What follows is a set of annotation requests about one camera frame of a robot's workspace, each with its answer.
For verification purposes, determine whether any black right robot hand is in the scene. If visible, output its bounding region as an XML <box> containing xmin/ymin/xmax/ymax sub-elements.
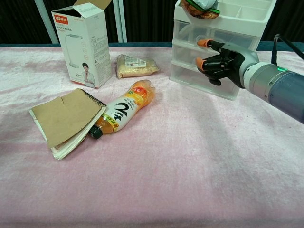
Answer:
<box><xmin>196</xmin><ymin>38</ymin><xmax>259</xmax><ymax>89</ymax></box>

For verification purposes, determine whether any green snack bag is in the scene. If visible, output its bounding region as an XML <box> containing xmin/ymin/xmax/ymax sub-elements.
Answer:
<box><xmin>180</xmin><ymin>0</ymin><xmax>220</xmax><ymax>19</ymax></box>

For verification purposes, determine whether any beige grain packet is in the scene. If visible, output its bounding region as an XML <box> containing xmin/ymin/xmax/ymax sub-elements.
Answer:
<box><xmin>115</xmin><ymin>54</ymin><xmax>160</xmax><ymax>79</ymax></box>

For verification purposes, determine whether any orange juice bottle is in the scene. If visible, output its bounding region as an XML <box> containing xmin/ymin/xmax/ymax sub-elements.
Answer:
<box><xmin>88</xmin><ymin>80</ymin><xmax>156</xmax><ymax>140</ymax></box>

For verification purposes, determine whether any pink velvet table cloth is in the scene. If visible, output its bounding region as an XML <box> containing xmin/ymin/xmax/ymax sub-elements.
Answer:
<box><xmin>0</xmin><ymin>46</ymin><xmax>304</xmax><ymax>228</ymax></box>

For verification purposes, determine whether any white lamp carton box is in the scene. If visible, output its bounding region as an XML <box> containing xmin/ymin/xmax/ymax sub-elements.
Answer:
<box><xmin>51</xmin><ymin>0</ymin><xmax>112</xmax><ymax>89</ymax></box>

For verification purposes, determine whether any brown spiral notebook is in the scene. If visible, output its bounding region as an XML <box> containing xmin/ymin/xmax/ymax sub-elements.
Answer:
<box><xmin>28</xmin><ymin>88</ymin><xmax>107</xmax><ymax>160</ymax></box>

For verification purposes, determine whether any white plastic drawer organizer frame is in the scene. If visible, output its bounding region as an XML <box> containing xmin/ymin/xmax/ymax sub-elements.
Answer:
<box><xmin>169</xmin><ymin>0</ymin><xmax>277</xmax><ymax>100</ymax></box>

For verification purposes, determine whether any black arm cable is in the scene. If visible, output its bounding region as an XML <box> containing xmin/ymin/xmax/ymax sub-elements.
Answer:
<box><xmin>272</xmin><ymin>34</ymin><xmax>304</xmax><ymax>66</ymax></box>

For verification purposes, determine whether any white double frame post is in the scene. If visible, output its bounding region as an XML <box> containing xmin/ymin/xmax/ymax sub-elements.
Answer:
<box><xmin>113</xmin><ymin>0</ymin><xmax>128</xmax><ymax>43</ymax></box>

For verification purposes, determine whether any white aluminium frame post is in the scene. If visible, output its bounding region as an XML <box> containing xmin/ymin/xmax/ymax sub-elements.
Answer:
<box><xmin>34</xmin><ymin>0</ymin><xmax>59</xmax><ymax>45</ymax></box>

